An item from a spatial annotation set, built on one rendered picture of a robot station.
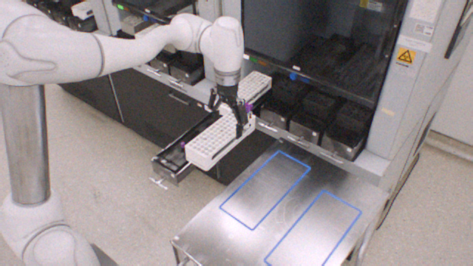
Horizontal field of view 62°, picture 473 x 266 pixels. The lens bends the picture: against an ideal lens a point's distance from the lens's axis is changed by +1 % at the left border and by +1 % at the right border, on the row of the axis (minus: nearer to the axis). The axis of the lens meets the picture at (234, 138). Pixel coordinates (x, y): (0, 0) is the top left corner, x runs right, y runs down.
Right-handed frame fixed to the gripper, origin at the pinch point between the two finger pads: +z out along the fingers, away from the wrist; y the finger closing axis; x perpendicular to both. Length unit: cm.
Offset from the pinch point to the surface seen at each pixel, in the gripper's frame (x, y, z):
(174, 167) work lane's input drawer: -20.2, -9.3, 10.8
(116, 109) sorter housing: 34, -122, 67
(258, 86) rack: 33.9, -9.3, 3.0
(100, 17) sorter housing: 39, -124, 5
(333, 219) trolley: -6.4, 48.1, 9.9
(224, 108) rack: 12.9, -11.8, 4.1
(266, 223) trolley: -20.6, 31.8, 10.7
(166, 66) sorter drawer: 30, -62, 11
